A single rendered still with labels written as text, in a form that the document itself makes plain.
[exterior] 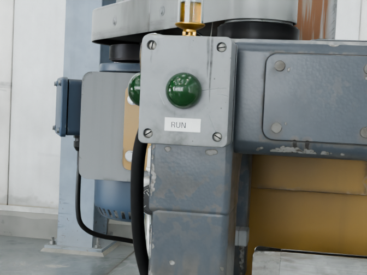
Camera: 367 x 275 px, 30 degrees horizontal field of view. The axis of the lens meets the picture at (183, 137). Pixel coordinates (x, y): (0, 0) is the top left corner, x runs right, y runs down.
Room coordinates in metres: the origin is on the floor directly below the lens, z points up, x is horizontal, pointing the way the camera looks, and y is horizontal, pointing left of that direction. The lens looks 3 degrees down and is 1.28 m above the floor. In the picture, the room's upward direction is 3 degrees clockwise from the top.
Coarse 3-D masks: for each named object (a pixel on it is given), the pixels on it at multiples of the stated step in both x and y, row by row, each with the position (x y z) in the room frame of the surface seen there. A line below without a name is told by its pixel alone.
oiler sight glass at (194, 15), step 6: (180, 0) 0.64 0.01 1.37; (186, 0) 0.64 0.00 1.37; (192, 0) 0.64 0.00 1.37; (198, 0) 0.64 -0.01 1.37; (180, 6) 0.64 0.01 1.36; (186, 6) 0.64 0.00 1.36; (192, 6) 0.64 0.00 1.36; (198, 6) 0.64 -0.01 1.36; (180, 12) 0.64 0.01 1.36; (186, 12) 0.64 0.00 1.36; (192, 12) 0.64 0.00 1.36; (198, 12) 0.64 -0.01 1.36; (180, 18) 0.64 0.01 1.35; (186, 18) 0.64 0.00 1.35; (192, 18) 0.64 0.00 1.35; (198, 18) 0.64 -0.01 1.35
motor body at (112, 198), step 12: (120, 72) 1.07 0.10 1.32; (132, 72) 1.05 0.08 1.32; (96, 180) 1.09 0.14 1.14; (96, 192) 1.09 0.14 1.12; (108, 192) 1.06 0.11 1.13; (120, 192) 1.05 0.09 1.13; (96, 204) 1.09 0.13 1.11; (108, 204) 1.06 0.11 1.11; (120, 204) 1.05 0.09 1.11; (108, 216) 1.07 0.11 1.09; (120, 216) 1.06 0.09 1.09
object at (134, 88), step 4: (140, 72) 0.59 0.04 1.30; (136, 76) 0.58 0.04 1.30; (140, 76) 0.58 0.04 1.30; (132, 80) 0.58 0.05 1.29; (136, 80) 0.58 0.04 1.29; (128, 84) 0.59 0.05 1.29; (132, 84) 0.58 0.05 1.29; (136, 84) 0.58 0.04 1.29; (128, 88) 0.58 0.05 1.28; (132, 88) 0.58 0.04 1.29; (136, 88) 0.58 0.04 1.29; (128, 92) 0.59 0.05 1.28; (132, 92) 0.58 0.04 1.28; (136, 92) 0.58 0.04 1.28; (132, 96) 0.58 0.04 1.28; (136, 96) 0.58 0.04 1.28; (132, 100) 0.59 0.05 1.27; (136, 100) 0.58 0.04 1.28; (136, 104) 0.59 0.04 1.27
